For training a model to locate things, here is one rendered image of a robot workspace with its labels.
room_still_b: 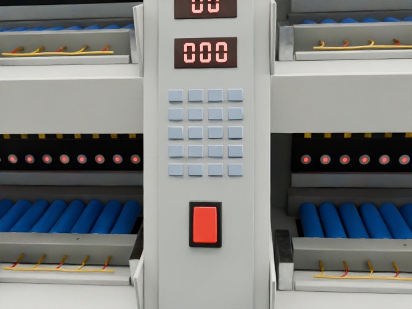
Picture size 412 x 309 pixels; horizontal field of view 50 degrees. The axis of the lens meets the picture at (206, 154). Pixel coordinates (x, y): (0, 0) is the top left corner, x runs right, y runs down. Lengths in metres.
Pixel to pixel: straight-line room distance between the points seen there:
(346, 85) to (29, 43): 0.28
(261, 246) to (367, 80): 0.14
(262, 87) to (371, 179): 0.22
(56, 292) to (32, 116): 0.15
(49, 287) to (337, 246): 0.25
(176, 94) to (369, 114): 0.14
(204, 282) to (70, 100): 0.17
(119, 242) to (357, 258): 0.21
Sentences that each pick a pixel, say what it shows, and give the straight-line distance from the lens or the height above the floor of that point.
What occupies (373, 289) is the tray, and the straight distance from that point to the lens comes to 0.40.
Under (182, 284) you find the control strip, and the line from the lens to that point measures 0.34.
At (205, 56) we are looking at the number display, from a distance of 0.33.
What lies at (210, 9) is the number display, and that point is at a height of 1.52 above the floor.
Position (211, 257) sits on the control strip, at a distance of 0.33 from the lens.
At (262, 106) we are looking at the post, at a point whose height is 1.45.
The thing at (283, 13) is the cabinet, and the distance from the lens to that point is 0.55.
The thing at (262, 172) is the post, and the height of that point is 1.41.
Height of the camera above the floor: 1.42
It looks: 1 degrees down
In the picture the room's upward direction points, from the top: straight up
